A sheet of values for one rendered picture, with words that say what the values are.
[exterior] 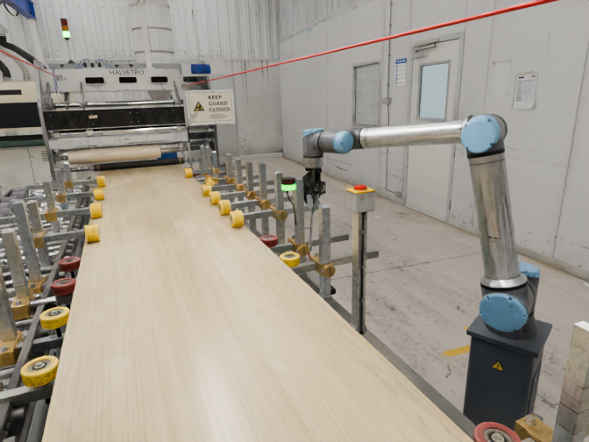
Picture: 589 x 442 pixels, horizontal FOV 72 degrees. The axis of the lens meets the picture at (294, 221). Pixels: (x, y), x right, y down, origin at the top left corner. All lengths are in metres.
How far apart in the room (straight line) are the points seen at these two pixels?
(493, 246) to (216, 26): 9.67
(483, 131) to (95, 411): 1.31
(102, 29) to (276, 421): 10.06
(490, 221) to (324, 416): 0.90
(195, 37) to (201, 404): 9.95
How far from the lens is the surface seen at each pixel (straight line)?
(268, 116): 10.81
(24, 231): 1.90
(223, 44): 10.68
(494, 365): 1.87
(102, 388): 1.08
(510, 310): 1.57
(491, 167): 1.48
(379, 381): 0.99
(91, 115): 4.18
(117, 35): 10.55
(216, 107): 4.24
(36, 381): 1.20
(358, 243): 1.37
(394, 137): 1.73
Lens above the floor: 1.51
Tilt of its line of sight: 17 degrees down
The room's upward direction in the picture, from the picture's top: 2 degrees counter-clockwise
